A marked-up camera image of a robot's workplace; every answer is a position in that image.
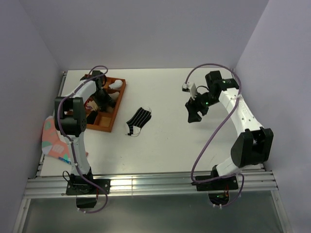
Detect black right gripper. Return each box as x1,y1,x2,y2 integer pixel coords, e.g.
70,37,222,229
185,90,220,124

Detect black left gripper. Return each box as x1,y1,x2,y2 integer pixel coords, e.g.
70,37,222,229
90,89,113,112

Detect brown compartment sock tray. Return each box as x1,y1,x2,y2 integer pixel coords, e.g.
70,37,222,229
84,77,126,133

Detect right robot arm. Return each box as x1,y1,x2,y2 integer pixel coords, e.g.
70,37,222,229
182,71,274,189

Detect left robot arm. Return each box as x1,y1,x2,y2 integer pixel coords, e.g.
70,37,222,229
54,70,116,194

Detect beige rolled sock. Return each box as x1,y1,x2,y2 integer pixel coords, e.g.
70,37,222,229
86,100,99,111

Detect cream rolled sock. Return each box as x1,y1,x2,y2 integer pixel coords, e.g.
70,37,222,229
109,92,120,100

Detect red rolled sock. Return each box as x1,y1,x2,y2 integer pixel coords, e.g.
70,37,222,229
85,97,93,104

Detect black rolled sock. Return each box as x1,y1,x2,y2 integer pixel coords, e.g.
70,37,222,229
86,111,98,125

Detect white rolled sock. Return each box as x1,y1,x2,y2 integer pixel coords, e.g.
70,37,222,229
109,80,123,90

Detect black white striped sock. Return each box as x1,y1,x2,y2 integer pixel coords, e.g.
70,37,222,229
126,107,152,137

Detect pink patterned sock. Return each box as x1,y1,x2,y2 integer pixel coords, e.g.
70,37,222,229
41,116,71,165

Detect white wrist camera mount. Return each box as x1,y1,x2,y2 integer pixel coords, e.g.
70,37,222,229
182,83,197,100

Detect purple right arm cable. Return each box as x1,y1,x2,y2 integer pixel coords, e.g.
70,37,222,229
186,63,245,209

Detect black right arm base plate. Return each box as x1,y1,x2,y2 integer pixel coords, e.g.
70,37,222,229
191,176,239,191

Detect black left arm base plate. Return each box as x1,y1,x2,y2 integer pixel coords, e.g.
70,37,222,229
66,179,111,196

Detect aluminium frame rail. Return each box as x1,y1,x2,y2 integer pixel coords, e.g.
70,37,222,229
23,169,278,199

